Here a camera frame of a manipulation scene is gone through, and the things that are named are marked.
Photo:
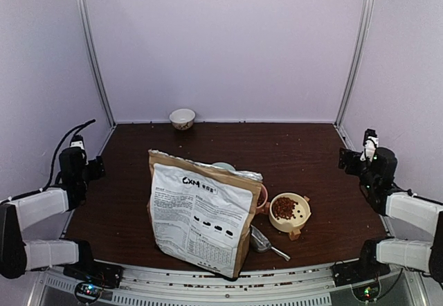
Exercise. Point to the aluminium corner frame post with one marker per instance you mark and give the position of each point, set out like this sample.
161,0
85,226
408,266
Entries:
93,61

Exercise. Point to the wooden pet bowl stand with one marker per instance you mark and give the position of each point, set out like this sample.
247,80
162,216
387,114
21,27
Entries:
294,235

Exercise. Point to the white ceramic patterned bowl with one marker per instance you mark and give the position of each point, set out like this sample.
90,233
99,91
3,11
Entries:
182,119

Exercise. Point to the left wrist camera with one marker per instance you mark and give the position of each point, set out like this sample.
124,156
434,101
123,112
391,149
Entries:
77,141

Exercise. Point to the cream yellow pet bowl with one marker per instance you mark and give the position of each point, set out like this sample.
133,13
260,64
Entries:
289,212

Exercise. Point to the dog food bag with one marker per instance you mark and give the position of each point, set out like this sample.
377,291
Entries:
201,214

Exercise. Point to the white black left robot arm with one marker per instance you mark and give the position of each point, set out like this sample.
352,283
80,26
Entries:
22,211

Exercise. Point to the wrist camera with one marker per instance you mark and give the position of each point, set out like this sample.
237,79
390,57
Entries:
370,144
77,141

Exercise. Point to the pink pet bowl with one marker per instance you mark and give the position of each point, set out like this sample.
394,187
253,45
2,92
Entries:
262,201

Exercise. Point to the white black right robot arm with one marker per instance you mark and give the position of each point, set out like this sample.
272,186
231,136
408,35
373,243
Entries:
376,175

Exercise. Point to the teal ribbed ceramic bowl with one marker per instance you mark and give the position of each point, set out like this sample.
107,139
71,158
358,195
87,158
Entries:
224,165

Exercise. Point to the metal front base rail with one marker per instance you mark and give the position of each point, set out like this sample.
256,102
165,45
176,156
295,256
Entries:
153,278

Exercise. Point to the right aluminium frame post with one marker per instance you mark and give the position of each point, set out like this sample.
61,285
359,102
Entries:
362,33

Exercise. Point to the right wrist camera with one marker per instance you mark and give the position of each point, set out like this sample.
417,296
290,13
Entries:
370,144

